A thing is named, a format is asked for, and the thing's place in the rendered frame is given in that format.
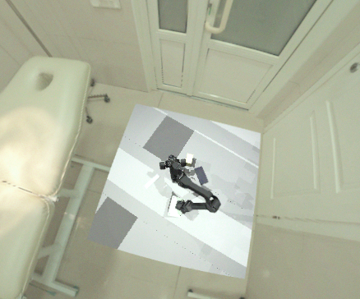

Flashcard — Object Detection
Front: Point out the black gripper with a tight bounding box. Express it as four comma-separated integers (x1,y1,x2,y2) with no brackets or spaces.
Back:
159,157,186,172

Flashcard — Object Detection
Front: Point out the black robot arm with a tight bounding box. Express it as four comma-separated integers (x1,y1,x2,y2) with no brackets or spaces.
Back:
167,157,221,214

